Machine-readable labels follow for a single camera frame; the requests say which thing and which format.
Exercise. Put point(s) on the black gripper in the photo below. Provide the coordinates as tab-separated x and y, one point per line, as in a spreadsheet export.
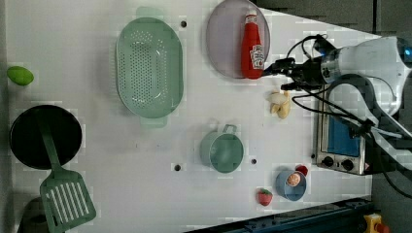
304	75

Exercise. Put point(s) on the red ketchup bottle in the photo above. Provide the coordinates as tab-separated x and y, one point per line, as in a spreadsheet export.
252	56

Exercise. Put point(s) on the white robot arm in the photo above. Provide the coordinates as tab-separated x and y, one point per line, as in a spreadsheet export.
364	85

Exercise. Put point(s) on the lilac round plate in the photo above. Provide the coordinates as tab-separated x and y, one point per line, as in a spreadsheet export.
224	35

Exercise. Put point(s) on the silver toaster oven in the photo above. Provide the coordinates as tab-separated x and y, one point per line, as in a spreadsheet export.
337	148

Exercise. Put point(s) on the small red tomato toy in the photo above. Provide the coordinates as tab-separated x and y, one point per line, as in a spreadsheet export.
302	169

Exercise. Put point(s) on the orange slice toy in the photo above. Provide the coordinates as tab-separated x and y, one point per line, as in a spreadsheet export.
293	179

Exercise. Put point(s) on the blue small bowl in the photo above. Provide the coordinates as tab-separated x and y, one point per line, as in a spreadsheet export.
292	193

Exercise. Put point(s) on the red strawberry toy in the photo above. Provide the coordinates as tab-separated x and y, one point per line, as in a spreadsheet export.
264	197

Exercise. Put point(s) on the green perforated colander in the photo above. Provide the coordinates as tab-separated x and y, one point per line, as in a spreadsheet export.
150	67

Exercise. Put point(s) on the yellow red toy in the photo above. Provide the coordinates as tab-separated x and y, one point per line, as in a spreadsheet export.
374	224

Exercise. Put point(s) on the green slotted spatula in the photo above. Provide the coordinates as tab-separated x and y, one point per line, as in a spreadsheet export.
64	194

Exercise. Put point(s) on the black frying pan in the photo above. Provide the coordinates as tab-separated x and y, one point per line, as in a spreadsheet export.
26	140

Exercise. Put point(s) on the green lime toy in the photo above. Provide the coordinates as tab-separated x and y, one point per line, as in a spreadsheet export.
20	75

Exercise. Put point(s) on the green cup with handle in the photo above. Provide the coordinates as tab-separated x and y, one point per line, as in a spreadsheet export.
222	151

